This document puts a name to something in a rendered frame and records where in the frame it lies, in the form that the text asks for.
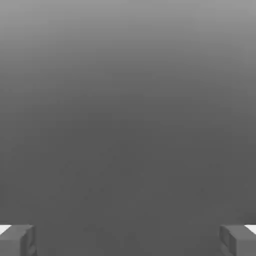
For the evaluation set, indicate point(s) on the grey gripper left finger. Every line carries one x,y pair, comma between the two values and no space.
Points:
16,242

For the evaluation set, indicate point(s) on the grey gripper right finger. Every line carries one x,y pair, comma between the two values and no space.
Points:
240,242

